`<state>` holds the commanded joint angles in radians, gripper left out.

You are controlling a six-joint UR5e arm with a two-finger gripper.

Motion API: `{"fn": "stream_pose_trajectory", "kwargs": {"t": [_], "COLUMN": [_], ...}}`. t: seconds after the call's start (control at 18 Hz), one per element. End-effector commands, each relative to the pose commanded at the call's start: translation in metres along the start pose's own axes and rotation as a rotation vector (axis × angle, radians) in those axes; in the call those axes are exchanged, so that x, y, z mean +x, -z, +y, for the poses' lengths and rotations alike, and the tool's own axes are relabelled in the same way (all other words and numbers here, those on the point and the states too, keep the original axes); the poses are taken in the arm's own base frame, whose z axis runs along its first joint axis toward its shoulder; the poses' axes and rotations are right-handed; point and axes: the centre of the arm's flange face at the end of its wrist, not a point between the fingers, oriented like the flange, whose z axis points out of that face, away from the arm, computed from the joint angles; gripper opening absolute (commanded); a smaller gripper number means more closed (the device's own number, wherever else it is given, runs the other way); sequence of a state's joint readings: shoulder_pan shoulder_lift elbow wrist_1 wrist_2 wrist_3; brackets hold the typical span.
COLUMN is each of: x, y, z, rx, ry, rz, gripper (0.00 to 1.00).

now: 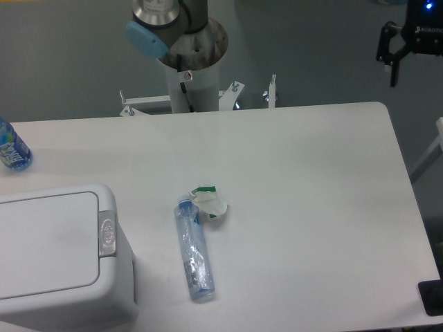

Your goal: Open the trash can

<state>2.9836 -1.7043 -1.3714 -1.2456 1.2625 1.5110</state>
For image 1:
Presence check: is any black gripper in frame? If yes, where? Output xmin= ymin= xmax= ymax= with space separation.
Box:
xmin=376 ymin=0 xmax=442 ymax=87

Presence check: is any white push-lid trash can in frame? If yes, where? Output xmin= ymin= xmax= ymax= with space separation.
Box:
xmin=1 ymin=184 xmax=138 ymax=331

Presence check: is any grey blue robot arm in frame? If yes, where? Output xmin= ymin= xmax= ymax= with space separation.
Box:
xmin=125 ymin=1 xmax=442 ymax=86

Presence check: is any crumpled white green wrapper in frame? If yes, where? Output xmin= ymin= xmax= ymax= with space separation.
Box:
xmin=189 ymin=185 xmax=228 ymax=219

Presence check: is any black device at table edge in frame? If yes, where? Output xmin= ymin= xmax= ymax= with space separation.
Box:
xmin=418 ymin=279 xmax=442 ymax=317

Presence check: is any empty clear plastic bottle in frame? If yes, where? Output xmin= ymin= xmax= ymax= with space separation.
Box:
xmin=174 ymin=195 xmax=215 ymax=303

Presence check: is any blue labelled water bottle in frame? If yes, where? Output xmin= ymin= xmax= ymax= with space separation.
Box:
xmin=1 ymin=118 xmax=33 ymax=172

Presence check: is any white frame at right edge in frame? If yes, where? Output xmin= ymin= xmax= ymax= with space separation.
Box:
xmin=409 ymin=117 xmax=442 ymax=184

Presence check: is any white metal base frame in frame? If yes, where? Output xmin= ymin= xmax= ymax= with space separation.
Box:
xmin=118 ymin=73 xmax=280 ymax=118

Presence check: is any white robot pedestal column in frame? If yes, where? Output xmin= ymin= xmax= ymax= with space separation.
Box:
xmin=162 ymin=64 xmax=219 ymax=113

